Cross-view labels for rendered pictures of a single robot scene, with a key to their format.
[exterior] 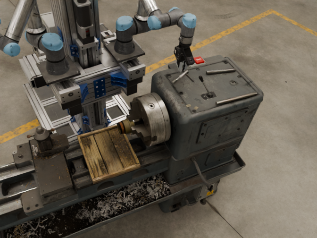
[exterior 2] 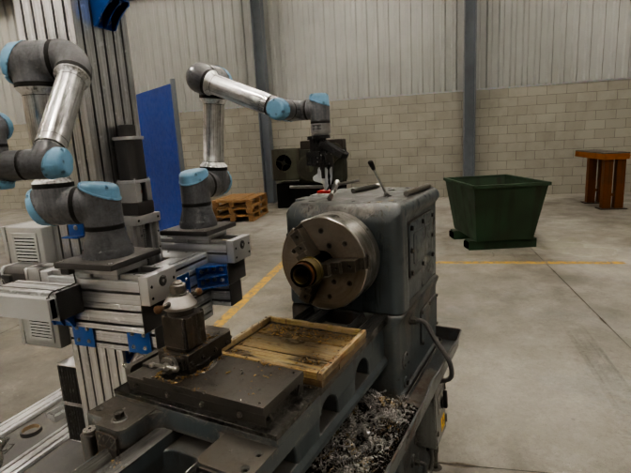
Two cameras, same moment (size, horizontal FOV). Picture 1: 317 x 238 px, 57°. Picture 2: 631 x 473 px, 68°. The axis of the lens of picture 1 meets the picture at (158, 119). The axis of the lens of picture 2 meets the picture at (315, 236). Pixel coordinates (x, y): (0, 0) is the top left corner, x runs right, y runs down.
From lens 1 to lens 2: 1.32 m
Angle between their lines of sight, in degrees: 45
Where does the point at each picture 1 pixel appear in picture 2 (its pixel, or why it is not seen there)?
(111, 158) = (310, 348)
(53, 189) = (276, 391)
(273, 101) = not seen: hidden behind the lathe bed
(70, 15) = (106, 167)
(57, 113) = not seen: outside the picture
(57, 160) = (228, 365)
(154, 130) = (362, 243)
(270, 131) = not seen: hidden behind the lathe
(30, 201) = (236, 457)
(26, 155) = (132, 411)
